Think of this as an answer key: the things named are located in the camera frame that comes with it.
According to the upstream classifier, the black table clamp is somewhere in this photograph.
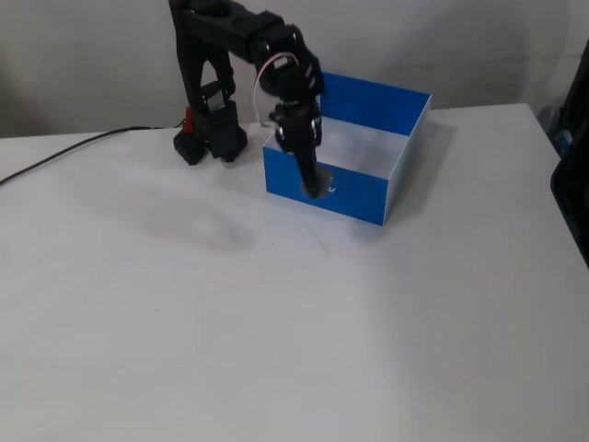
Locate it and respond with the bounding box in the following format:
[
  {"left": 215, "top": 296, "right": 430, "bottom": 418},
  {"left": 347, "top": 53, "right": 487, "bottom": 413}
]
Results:
[{"left": 172, "top": 129, "right": 207, "bottom": 167}]

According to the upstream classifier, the black power cable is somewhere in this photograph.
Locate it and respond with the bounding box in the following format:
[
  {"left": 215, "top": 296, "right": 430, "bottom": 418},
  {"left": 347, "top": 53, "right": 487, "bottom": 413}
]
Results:
[{"left": 0, "top": 125, "right": 165, "bottom": 186}]

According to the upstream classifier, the blue cardboard box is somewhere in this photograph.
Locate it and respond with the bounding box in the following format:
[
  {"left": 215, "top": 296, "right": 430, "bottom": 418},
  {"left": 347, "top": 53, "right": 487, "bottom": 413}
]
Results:
[{"left": 261, "top": 70, "right": 433, "bottom": 227}]

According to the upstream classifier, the gray rounded object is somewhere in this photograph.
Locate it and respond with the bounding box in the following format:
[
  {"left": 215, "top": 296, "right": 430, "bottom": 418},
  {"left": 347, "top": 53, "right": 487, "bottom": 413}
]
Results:
[{"left": 537, "top": 104, "right": 563, "bottom": 139}]

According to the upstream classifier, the black plastic hard case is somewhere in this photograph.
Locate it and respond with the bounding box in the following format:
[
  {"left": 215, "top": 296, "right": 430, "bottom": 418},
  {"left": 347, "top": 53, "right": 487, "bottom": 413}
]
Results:
[{"left": 549, "top": 37, "right": 589, "bottom": 271}]

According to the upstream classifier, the gray block with X mark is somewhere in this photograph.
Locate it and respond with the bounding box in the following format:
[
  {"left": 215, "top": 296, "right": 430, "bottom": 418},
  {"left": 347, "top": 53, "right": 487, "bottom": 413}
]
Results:
[{"left": 297, "top": 169, "right": 336, "bottom": 200}]

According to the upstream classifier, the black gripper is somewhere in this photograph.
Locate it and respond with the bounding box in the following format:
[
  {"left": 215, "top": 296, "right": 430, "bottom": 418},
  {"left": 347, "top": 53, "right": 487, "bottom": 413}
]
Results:
[{"left": 269, "top": 94, "right": 324, "bottom": 201}]

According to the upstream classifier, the white servo cable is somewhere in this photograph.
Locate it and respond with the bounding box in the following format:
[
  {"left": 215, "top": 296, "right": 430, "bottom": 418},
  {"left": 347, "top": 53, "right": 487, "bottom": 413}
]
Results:
[{"left": 251, "top": 52, "right": 296, "bottom": 131}]

